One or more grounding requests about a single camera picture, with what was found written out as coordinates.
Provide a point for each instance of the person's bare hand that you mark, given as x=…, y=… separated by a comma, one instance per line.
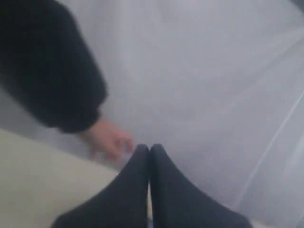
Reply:
x=106, y=138

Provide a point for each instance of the person's black sleeved forearm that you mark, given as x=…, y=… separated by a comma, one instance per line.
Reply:
x=47, y=67

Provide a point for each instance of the white backdrop curtain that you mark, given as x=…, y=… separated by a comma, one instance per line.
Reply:
x=218, y=83

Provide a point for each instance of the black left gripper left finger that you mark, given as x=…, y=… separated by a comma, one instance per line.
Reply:
x=121, y=204

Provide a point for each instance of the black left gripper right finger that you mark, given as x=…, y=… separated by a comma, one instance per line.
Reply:
x=177, y=203

